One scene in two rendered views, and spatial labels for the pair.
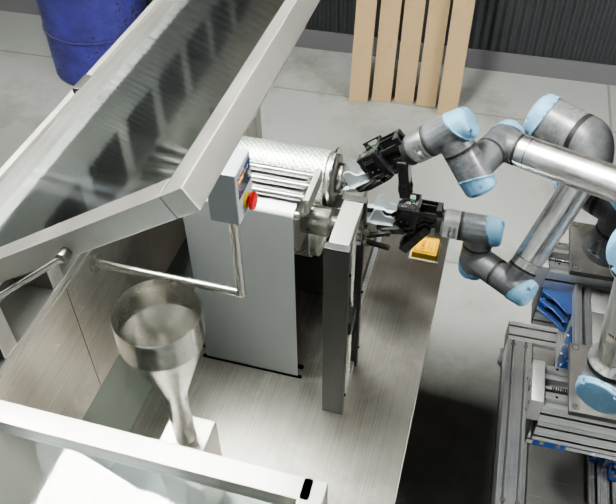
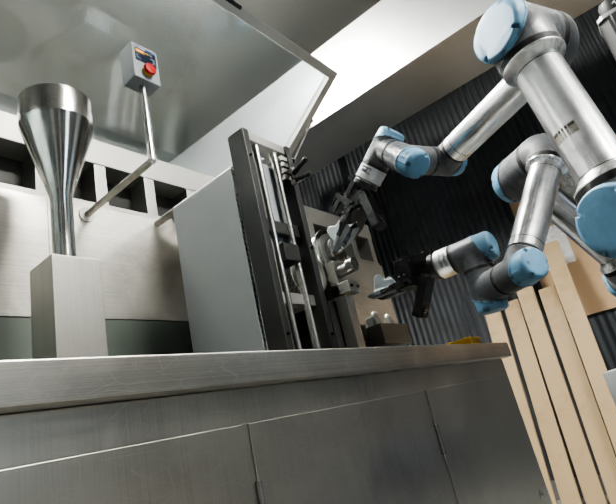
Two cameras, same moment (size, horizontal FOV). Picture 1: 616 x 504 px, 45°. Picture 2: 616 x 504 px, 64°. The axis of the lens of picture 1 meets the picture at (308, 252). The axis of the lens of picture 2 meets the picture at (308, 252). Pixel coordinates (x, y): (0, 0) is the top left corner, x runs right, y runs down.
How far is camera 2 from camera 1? 1.68 m
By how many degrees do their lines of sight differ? 67
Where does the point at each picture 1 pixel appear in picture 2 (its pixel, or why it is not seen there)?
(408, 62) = (584, 468)
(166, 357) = (34, 96)
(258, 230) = (214, 200)
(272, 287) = (230, 257)
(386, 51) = (559, 462)
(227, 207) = (129, 66)
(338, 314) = (251, 202)
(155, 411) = not seen: hidden behind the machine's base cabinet
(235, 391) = not seen: hidden behind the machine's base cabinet
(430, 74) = (612, 475)
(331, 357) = (260, 269)
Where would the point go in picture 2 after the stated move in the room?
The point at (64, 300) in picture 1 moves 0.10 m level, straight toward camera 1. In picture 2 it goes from (41, 202) to (19, 182)
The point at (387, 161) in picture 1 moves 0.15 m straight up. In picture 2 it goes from (352, 200) to (339, 154)
